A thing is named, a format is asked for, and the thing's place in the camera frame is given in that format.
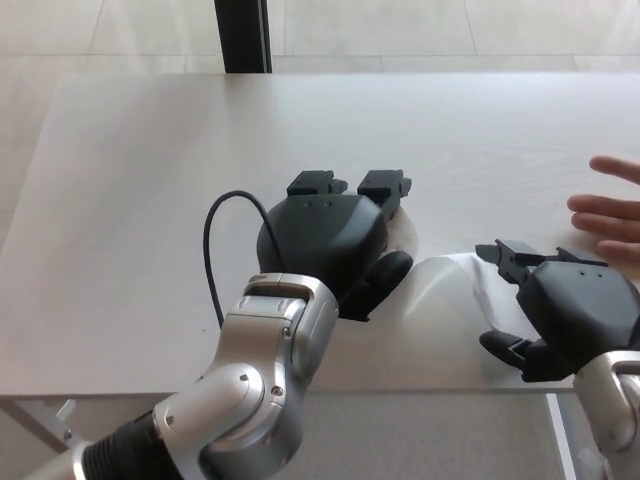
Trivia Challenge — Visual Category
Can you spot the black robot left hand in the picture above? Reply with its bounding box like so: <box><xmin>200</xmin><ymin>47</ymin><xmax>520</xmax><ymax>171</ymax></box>
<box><xmin>254</xmin><ymin>169</ymin><xmax>415</xmax><ymax>325</ymax></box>

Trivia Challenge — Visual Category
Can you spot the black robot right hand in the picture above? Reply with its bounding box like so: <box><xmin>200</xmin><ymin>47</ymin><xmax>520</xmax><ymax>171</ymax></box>
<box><xmin>474</xmin><ymin>238</ymin><xmax>640</xmax><ymax>385</ymax></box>

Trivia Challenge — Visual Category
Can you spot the person's bare hand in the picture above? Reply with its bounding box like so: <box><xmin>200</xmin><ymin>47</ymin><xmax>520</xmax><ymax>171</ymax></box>
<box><xmin>568</xmin><ymin>154</ymin><xmax>640</xmax><ymax>262</ymax></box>

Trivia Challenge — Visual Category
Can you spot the white toilet paper roll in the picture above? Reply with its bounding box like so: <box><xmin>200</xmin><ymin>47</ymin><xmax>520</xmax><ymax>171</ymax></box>
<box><xmin>383</xmin><ymin>205</ymin><xmax>534</xmax><ymax>346</ymax></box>

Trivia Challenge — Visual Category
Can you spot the white straight table leg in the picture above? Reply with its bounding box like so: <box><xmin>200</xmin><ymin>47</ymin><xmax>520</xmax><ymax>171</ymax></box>
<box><xmin>545</xmin><ymin>392</ymin><xmax>577</xmax><ymax>480</ymax></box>

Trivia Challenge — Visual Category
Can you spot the black vertical pillar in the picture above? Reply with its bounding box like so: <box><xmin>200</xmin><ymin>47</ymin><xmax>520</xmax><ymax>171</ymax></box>
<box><xmin>213</xmin><ymin>0</ymin><xmax>274</xmax><ymax>75</ymax></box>

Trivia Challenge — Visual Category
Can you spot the white slanted table leg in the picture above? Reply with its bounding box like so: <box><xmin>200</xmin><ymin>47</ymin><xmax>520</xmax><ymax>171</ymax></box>
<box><xmin>0</xmin><ymin>397</ymin><xmax>86</xmax><ymax>454</ymax></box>

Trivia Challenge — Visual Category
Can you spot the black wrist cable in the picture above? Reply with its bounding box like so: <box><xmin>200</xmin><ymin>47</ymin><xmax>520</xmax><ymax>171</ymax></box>
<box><xmin>202</xmin><ymin>190</ymin><xmax>289</xmax><ymax>326</ymax></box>

